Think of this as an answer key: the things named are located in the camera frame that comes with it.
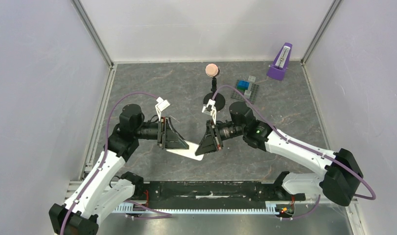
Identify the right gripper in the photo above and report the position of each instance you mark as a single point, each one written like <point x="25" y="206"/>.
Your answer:
<point x="216" y="136"/>

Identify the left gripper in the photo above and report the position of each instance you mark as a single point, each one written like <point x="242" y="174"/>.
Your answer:
<point x="170" y="139"/>

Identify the white remote control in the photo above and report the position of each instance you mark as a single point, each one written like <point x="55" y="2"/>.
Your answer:
<point x="189" y="153"/>

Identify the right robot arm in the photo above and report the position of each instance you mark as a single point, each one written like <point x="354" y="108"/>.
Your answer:
<point x="335" y="175"/>

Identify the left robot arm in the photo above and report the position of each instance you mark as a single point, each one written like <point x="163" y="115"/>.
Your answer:
<point x="84" y="211"/>

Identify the blue building block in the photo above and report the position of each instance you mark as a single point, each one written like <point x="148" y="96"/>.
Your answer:
<point x="242" y="85"/>

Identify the microphone on black stand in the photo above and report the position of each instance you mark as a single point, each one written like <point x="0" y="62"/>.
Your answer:
<point x="213" y="71"/>

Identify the grey building block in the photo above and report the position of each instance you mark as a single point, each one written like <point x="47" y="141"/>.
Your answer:
<point x="248" y="91"/>

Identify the purple metronome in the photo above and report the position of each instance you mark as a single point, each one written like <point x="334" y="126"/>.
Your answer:
<point x="279" y="66"/>

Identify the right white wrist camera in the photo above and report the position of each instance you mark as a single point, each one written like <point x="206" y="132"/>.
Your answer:
<point x="210" y="109"/>

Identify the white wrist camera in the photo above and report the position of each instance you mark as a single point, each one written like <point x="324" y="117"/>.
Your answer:
<point x="161" y="105"/>
<point x="210" y="109"/>

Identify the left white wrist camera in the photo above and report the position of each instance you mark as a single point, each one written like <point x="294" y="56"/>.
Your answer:
<point x="161" y="105"/>

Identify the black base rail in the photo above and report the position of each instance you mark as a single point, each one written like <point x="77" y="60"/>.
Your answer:
<point x="202" y="195"/>

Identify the white slotted cable duct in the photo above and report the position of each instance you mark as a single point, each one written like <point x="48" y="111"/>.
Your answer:
<point x="129" y="208"/>

